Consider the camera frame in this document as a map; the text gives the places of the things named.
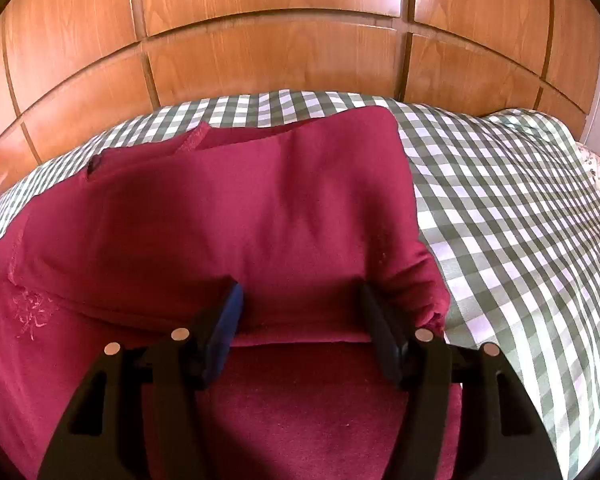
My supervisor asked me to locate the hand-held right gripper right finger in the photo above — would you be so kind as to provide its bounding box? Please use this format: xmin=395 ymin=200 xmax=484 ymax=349
xmin=355 ymin=282 xmax=563 ymax=480

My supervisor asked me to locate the green checkered bed sheet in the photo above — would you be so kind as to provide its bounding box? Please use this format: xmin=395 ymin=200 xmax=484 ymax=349
xmin=0 ymin=89 xmax=600 ymax=480

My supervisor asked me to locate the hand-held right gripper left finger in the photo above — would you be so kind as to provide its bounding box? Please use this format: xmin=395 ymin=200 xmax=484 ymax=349
xmin=37 ymin=276 xmax=245 ymax=480

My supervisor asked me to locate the wooden panelled headboard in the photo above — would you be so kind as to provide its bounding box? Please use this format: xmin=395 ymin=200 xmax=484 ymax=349
xmin=0 ymin=0 xmax=600 ymax=211

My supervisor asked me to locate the dark red sweater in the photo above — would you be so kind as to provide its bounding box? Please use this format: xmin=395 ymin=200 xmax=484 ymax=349
xmin=0 ymin=106 xmax=463 ymax=480

